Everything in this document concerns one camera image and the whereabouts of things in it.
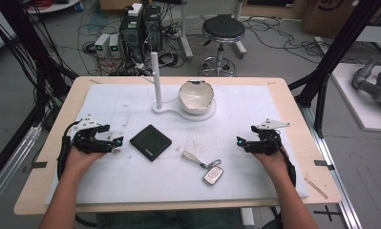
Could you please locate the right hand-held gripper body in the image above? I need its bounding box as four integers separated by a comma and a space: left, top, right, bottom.
242, 118, 291, 156

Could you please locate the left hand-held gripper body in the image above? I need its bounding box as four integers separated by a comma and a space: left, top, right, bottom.
71, 114, 116, 155

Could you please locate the person's left hand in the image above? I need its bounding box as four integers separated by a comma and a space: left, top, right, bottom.
64, 146, 107, 181

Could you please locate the person's right hand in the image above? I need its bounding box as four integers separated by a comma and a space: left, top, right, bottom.
250, 146, 295, 185

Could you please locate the black square wallet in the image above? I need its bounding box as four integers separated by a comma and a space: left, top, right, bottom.
129, 124, 173, 162

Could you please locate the black tape strip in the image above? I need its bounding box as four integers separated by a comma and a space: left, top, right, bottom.
21, 160, 49, 175
313, 159, 336, 172

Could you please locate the white shell-shaped bowl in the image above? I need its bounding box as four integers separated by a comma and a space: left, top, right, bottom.
178, 79, 216, 115

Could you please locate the thin wooden stick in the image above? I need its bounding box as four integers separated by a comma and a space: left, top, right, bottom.
304, 177, 329, 200

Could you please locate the white stand with pole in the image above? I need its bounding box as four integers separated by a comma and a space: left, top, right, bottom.
150, 52, 218, 123

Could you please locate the white table mat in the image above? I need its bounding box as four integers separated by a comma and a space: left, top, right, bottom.
44, 83, 309, 205

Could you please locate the grey power supply unit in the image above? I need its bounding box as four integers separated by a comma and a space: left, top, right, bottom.
94, 32, 112, 59
109, 33, 122, 59

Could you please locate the white floor platform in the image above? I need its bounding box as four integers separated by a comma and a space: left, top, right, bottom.
330, 62, 381, 133

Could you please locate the black computer tower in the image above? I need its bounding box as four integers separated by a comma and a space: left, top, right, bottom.
118, 12, 145, 65
142, 4, 163, 52

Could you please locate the black round stool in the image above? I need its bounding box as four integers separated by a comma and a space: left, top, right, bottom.
200, 13, 247, 77

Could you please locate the white metal table leg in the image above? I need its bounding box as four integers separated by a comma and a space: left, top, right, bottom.
177, 0, 195, 60

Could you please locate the white box on tower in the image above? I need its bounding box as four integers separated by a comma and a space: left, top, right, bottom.
127, 2, 144, 17

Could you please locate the brown cardboard box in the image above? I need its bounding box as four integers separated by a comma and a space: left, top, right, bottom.
300, 0, 361, 40

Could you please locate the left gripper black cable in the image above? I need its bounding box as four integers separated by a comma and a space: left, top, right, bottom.
56, 119, 83, 180

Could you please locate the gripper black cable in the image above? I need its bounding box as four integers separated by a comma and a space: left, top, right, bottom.
56, 119, 83, 180
271, 135, 298, 188

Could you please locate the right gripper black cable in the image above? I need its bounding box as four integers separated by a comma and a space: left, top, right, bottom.
271, 135, 298, 188

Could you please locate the car key with white strap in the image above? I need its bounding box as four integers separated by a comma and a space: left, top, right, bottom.
181, 150, 225, 186

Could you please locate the aluminium rail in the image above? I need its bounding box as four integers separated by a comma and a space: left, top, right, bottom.
0, 123, 43, 214
298, 103, 365, 229

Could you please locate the black metal frame post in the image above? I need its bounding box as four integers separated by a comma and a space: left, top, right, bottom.
0, 0, 79, 189
287, 0, 381, 138

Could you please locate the bundle of black cables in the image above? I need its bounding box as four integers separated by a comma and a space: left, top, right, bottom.
0, 6, 68, 128

